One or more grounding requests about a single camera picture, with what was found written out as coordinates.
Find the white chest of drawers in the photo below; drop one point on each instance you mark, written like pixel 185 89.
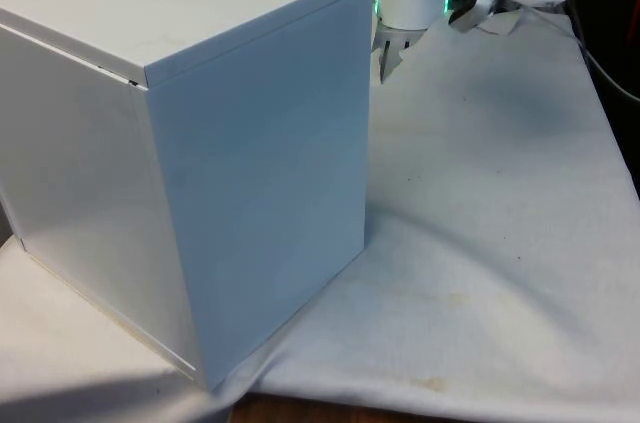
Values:
pixel 250 168

